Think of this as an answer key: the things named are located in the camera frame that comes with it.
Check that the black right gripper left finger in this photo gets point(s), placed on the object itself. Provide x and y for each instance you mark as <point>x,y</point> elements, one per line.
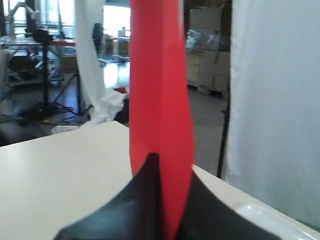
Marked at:
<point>133,214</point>

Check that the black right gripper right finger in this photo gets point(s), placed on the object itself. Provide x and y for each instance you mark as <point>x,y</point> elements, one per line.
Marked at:
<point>208,218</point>

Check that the red flag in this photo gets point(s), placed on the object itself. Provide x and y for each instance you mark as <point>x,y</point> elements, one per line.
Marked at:
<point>159,111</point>

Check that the white rectangular plastic tray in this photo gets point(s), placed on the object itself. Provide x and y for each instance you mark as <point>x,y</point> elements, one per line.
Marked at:
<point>274,223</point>

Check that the white backdrop cloth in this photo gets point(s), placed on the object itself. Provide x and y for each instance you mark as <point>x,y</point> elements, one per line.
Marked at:
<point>273,148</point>

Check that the black backdrop stand pole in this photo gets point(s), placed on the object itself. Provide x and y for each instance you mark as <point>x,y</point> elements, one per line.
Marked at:
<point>225,128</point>

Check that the white hanging cloth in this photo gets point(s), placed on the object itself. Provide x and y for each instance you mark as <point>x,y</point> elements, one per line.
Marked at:
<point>107,104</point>

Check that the black tripod stand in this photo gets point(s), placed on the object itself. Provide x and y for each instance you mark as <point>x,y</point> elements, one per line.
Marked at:
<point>46,109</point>

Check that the stacked cardboard boxes on pallet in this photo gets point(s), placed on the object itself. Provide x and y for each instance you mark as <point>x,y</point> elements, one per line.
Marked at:
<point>208,48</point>

